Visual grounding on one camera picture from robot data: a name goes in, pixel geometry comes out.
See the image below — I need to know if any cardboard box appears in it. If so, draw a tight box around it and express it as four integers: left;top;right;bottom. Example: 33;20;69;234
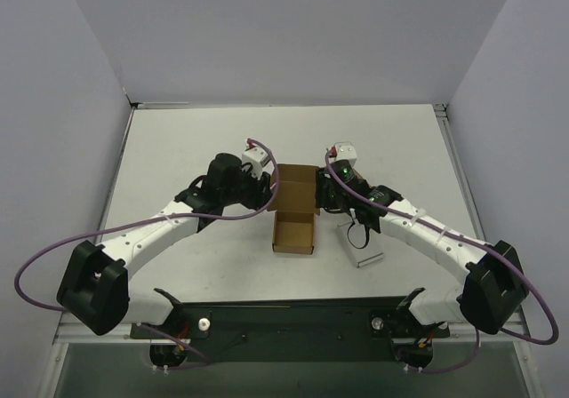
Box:
268;163;320;255

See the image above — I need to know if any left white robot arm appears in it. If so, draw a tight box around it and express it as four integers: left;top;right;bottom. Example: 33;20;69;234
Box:
56;147;274;338

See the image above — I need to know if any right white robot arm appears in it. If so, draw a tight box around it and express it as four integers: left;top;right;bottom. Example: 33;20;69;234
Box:
315;161;528;334

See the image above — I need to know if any grey metal block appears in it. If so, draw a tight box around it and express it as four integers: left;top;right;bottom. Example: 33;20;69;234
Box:
336;221;385;268

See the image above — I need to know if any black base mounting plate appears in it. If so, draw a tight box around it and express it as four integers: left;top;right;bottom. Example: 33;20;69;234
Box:
130;297;450;366

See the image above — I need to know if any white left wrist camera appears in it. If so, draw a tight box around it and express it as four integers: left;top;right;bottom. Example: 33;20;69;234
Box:
241;140;270;179

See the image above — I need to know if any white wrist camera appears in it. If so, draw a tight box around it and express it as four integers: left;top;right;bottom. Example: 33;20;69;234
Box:
241;140;270;179
328;141;357;167

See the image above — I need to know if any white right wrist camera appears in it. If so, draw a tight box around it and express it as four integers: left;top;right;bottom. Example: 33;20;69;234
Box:
328;141;357;167

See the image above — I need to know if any aluminium frame rail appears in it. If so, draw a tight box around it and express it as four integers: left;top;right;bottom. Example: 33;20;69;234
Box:
433;103;533;344

